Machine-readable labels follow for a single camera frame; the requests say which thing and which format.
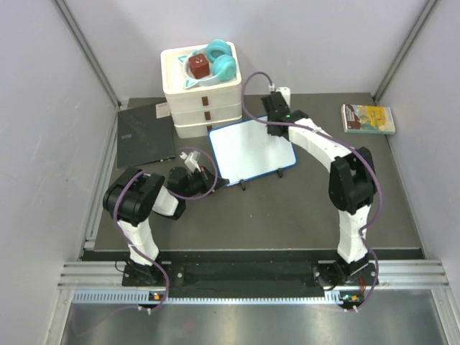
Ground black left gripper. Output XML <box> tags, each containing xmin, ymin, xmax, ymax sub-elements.
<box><xmin>180</xmin><ymin>165</ymin><xmax>227</xmax><ymax>200</ymax></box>

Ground blue framed whiteboard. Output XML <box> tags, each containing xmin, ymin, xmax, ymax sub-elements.
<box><xmin>208</xmin><ymin>120</ymin><xmax>297</xmax><ymax>185</ymax></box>

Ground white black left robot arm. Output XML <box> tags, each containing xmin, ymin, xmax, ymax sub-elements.
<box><xmin>103</xmin><ymin>166</ymin><xmax>229</xmax><ymax>286</ymax></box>

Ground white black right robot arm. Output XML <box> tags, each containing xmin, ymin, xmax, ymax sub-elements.
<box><xmin>262</xmin><ymin>91</ymin><xmax>376</xmax><ymax>290</ymax></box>

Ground black whiteboard foot near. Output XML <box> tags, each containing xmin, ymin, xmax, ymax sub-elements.
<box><xmin>239</xmin><ymin>179</ymin><xmax>247</xmax><ymax>191</ymax></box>

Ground black whiteboard foot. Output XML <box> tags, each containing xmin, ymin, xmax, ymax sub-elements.
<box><xmin>239</xmin><ymin>179</ymin><xmax>247</xmax><ymax>191</ymax></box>
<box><xmin>276</xmin><ymin>168</ymin><xmax>284</xmax><ymax>178</ymax></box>

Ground black whiteboard foot far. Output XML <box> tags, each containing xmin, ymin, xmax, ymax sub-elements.
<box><xmin>276</xmin><ymin>168</ymin><xmax>284</xmax><ymax>178</ymax></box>

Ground white stacked drawer box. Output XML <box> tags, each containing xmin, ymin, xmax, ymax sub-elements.
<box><xmin>160</xmin><ymin>41</ymin><xmax>242</xmax><ymax>139</ymax></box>

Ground colourful illustrated book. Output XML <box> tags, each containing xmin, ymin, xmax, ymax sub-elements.
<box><xmin>341</xmin><ymin>104</ymin><xmax>396</xmax><ymax>135</ymax></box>

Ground teal cat ear headphones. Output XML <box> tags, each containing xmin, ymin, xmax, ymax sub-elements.
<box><xmin>178</xmin><ymin>39</ymin><xmax>237</xmax><ymax>90</ymax></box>

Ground black notebook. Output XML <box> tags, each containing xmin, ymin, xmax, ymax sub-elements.
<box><xmin>117</xmin><ymin>103</ymin><xmax>175</xmax><ymax>169</ymax></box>

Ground dark red cube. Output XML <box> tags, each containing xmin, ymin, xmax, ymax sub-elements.
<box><xmin>188</xmin><ymin>53</ymin><xmax>210</xmax><ymax>79</ymax></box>

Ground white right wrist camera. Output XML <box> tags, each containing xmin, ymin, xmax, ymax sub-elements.
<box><xmin>270</xmin><ymin>84</ymin><xmax>291</xmax><ymax>107</ymax></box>

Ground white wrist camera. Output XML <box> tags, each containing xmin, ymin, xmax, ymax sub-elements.
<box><xmin>180</xmin><ymin>150</ymin><xmax>201</xmax><ymax>173</ymax></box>
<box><xmin>270</xmin><ymin>84</ymin><xmax>291</xmax><ymax>107</ymax></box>

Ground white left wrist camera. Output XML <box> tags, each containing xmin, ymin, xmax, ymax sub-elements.
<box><xmin>180</xmin><ymin>150</ymin><xmax>201</xmax><ymax>173</ymax></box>

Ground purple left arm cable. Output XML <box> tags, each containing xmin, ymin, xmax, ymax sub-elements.
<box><xmin>71</xmin><ymin>147</ymin><xmax>219</xmax><ymax>335</ymax></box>

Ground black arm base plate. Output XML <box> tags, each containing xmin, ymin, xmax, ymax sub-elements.
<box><xmin>121</xmin><ymin>261</ymin><xmax>382</xmax><ymax>290</ymax></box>

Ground aluminium frame rail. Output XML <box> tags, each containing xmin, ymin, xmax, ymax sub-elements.
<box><xmin>57</xmin><ymin>259</ymin><xmax>449</xmax><ymax>290</ymax></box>

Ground white slotted cable duct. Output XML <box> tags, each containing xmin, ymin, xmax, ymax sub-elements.
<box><xmin>72</xmin><ymin>290</ymin><xmax>359</xmax><ymax>306</ymax></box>

